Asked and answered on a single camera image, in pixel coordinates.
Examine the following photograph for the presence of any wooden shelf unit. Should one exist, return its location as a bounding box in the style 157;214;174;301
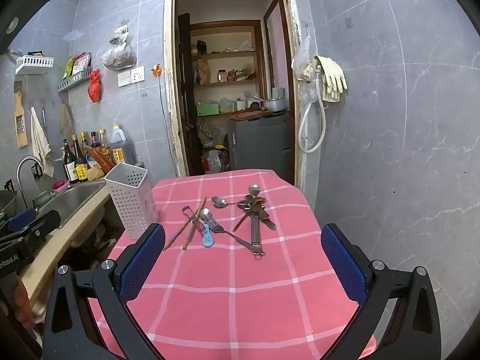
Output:
188;20;264;118

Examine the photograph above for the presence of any dark wooden door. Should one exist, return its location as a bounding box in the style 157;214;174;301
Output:
176;13;200;177

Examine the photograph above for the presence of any plastic bag of dried goods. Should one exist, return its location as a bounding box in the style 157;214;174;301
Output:
103;19;137;71

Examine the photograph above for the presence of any blue handled spoon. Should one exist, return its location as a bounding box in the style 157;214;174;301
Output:
199;208;216;248

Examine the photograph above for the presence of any cooking oil jug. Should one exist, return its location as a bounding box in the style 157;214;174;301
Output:
108;124;137;166

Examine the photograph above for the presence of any white perforated utensil holder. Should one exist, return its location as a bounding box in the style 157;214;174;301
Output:
104;163;159;241

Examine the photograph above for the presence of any thin brown stick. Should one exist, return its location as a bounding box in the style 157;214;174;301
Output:
232;209;251;232

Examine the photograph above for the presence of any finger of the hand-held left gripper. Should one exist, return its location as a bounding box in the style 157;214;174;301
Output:
26;210;61;235
5;207;37;232

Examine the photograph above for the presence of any metal fork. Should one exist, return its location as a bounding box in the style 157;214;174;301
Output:
208;219;259;253

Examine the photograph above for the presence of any soy sauce bottle yellow label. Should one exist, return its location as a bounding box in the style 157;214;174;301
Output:
71;133;90;184

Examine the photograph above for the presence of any beige kitchen counter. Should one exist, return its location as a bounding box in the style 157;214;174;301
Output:
20;161;145;302

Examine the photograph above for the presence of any wooden grater board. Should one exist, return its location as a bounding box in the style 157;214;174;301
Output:
14;81;29;149

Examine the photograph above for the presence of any metal pot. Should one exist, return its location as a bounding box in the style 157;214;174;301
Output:
262;97;287;113

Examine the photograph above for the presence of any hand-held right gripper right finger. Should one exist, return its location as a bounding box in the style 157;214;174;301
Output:
321;224;442;360

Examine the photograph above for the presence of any grey wall rack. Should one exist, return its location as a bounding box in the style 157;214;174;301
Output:
57;66;93;93

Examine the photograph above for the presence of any pink checked tablecloth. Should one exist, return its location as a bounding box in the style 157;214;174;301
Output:
88;169;377;360

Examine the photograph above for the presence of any white hose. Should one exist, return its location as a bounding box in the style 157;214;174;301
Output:
298;65;328;154

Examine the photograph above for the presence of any grey cabinet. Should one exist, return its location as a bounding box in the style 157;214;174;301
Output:
227;114;293;173

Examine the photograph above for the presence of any white wall basket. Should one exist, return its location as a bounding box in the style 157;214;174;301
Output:
15;55;55;76

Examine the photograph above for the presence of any steel sink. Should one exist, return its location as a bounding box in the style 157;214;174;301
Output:
37;183;108;230

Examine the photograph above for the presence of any person's left forearm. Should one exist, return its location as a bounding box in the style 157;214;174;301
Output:
10;278;36;329

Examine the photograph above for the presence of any clear plastic bottle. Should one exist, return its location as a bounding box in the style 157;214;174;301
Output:
206;150;223;175

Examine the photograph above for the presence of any red plastic bag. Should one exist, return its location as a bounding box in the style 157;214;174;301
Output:
88;69;103;103

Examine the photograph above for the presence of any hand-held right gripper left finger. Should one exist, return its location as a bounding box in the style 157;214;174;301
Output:
42;223;177;360

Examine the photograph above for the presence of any clear plastic bag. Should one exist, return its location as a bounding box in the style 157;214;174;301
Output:
292;34;320;106

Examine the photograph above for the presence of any chrome faucet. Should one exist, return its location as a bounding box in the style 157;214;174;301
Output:
16;155;44;208

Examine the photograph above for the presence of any beige towel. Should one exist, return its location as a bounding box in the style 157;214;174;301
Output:
30;106;55;177

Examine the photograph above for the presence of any dark pump bottle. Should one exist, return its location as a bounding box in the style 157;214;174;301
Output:
61;138;80;185

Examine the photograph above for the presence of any red snack packet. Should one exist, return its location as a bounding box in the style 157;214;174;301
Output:
72;52;92;76

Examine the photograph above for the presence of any wooden door frame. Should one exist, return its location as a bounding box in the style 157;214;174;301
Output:
163;0;309;187

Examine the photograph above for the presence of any metal spoon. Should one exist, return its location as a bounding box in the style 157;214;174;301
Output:
211;196;250;208
248;183;262;212

